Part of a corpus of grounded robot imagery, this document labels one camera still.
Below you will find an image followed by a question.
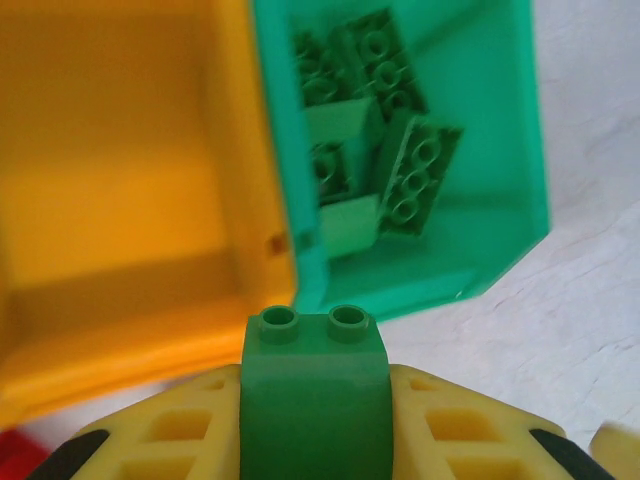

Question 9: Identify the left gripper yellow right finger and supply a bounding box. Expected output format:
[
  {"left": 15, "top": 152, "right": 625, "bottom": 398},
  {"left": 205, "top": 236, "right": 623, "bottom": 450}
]
[{"left": 389, "top": 363, "right": 596, "bottom": 480}]

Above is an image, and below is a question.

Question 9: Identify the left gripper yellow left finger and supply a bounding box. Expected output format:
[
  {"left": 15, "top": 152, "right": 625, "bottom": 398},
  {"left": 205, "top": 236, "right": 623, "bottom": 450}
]
[{"left": 29, "top": 362, "right": 246, "bottom": 480}]

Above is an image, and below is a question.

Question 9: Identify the red lego brick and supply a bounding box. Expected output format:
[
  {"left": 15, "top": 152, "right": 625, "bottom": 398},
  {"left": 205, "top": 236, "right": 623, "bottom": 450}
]
[{"left": 0, "top": 427, "right": 56, "bottom": 480}]

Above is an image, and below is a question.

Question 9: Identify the small green lego brick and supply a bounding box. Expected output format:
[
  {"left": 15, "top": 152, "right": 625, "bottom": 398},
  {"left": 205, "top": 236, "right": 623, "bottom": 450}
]
[
  {"left": 309, "top": 142, "right": 384, "bottom": 259},
  {"left": 238, "top": 304, "right": 394, "bottom": 480}
]

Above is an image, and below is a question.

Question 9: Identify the orange plastic bin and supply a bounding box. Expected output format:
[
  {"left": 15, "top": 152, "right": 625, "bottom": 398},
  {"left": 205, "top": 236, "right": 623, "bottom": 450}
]
[{"left": 0, "top": 0, "right": 301, "bottom": 431}]

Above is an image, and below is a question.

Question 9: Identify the green plastic bin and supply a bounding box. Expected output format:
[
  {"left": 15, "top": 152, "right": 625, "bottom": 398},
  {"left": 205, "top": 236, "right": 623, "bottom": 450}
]
[{"left": 247, "top": 0, "right": 554, "bottom": 321}]

